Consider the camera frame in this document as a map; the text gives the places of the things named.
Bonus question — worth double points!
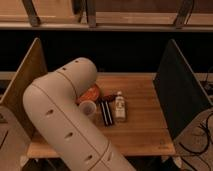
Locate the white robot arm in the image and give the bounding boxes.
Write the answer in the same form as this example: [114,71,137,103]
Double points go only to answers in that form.
[23,57,136,171]

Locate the dark red small object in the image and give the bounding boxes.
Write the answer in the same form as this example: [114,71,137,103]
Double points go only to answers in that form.
[102,94,116,102]

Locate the red-orange bowl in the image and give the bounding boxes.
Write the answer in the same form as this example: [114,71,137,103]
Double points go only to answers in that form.
[76,84,100,104]

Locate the small white bottle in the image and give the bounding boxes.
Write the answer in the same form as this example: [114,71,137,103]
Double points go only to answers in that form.
[115,91,126,122]

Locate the black rectangular case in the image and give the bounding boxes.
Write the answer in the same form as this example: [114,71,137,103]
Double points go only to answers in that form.
[100,101,114,126]

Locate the left wooden divider panel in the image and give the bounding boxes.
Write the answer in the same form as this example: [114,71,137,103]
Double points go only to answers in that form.
[0,38,47,141]

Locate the right dark divider panel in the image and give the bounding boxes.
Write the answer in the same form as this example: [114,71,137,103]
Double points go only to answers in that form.
[153,39,213,140]

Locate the wooden shelf rack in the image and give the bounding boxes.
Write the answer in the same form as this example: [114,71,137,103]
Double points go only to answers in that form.
[0,0,213,32]

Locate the black cables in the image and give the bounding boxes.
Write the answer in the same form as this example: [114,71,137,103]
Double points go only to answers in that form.
[179,113,213,171]

